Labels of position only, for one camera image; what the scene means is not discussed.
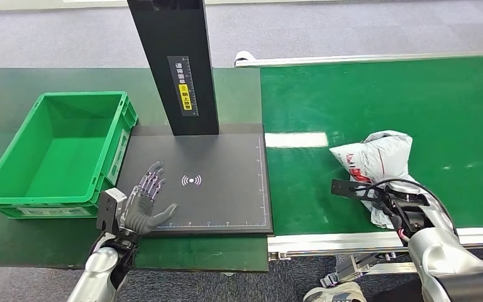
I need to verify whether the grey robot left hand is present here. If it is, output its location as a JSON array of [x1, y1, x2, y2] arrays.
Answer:
[[123, 161, 179, 235]]

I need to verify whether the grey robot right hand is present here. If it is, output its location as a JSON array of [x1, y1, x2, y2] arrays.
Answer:
[[360, 186, 399, 228]]

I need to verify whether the grey plastic mailer package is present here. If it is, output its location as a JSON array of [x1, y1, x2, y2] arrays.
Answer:
[[329, 130, 423, 230]]

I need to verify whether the black inbound scanner machine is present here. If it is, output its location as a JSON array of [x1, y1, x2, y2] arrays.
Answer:
[[116, 0, 274, 238]]

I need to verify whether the green belt conveyor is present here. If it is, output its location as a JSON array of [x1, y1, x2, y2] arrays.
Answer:
[[233, 50, 483, 289]]

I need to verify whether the white crate label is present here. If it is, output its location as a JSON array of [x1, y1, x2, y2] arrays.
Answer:
[[16, 206, 94, 218]]

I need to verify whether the person's leg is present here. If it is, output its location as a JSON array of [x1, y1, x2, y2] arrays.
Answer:
[[368, 278, 425, 302]]

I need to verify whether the green plastic crate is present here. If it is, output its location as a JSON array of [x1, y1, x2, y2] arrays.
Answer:
[[0, 91, 138, 220]]

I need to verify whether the person's grey shoe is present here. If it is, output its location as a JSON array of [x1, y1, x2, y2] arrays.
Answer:
[[303, 281, 368, 302]]

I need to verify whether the black yellow ruler label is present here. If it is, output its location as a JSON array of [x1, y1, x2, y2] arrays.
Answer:
[[167, 55, 200, 118]]

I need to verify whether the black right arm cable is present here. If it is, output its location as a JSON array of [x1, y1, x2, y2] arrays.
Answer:
[[350, 177, 459, 240]]

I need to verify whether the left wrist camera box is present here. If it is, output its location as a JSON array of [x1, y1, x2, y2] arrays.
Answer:
[[96, 187, 128, 233]]

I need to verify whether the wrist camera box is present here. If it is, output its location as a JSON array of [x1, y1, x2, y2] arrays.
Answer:
[[331, 179, 370, 199], [96, 187, 128, 233]]

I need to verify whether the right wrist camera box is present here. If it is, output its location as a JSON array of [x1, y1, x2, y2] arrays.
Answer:
[[331, 179, 370, 199]]

